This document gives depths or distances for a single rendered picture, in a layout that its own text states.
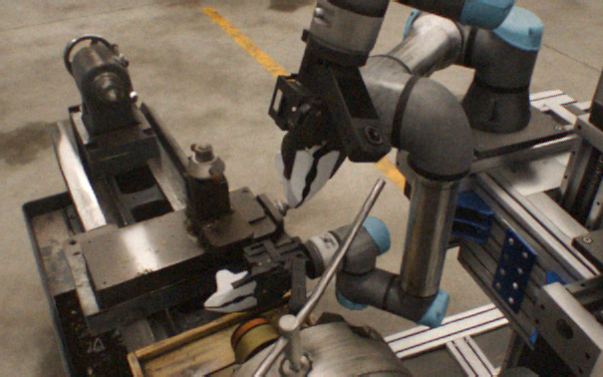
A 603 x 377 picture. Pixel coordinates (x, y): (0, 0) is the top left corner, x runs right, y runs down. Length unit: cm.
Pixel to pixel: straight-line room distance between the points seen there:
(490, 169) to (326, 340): 73
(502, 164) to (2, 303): 205
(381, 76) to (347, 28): 29
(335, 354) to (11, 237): 242
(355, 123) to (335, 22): 11
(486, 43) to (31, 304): 205
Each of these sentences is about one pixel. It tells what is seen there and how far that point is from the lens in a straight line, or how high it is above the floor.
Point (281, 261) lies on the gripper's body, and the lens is 105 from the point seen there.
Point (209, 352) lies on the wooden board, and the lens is 122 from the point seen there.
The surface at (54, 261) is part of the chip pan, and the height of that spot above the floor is 54.
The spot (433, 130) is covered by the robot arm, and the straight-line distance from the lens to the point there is 90.
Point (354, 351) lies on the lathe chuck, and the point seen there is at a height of 123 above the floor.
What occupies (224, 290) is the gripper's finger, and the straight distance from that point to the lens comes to 102.
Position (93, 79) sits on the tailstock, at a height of 111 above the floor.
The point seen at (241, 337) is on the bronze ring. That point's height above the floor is 110.
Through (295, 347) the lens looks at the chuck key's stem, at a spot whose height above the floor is 129.
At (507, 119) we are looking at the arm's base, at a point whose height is 120.
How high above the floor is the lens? 185
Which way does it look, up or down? 38 degrees down
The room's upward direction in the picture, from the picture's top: straight up
